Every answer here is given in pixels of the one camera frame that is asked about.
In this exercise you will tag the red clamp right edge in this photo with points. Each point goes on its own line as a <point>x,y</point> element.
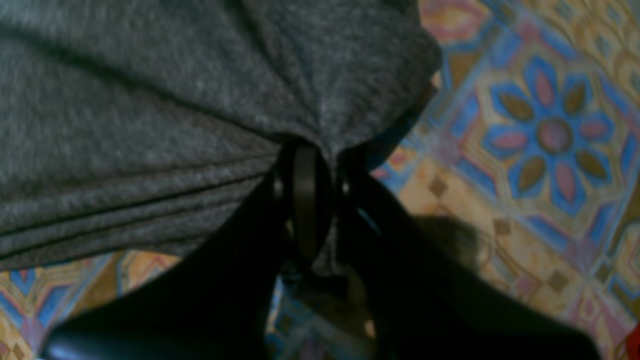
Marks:
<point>632,344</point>

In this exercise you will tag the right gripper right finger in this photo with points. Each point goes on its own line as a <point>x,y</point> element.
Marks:
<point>424,304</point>

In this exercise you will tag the patterned tablecloth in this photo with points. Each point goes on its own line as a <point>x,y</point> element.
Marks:
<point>533,141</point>

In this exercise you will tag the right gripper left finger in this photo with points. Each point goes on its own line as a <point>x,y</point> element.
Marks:
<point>214,304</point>

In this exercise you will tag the grey t-shirt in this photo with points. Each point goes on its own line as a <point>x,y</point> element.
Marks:
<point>145,123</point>

